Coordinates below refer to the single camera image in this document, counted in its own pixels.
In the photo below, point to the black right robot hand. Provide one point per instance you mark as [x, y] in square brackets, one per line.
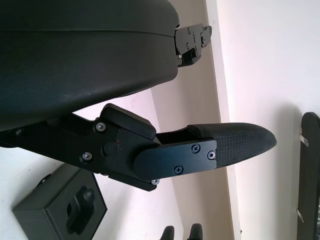
[195, 232]

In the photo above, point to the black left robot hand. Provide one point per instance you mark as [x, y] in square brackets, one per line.
[75, 70]

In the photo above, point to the black camera box base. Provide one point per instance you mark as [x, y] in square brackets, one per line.
[50, 212]

